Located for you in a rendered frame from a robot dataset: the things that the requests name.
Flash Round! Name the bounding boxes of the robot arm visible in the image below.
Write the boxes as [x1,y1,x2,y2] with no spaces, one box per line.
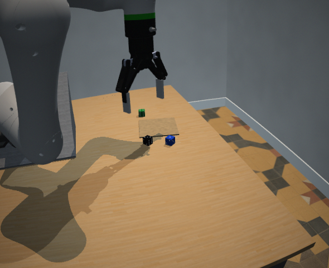
[0,0,157,165]

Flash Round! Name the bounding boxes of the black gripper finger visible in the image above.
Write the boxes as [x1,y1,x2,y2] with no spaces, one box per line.
[146,51,168,99]
[115,59,145,114]

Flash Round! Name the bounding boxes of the black die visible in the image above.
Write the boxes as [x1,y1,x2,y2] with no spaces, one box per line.
[143,135,153,146]

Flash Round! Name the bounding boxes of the dark green die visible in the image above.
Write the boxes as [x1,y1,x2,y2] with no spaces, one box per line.
[138,109,145,117]

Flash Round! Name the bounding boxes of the blue die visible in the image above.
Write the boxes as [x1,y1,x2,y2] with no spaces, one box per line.
[165,135,175,146]

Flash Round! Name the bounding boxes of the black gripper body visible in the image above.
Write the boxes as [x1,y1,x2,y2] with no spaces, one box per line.
[128,36,154,70]

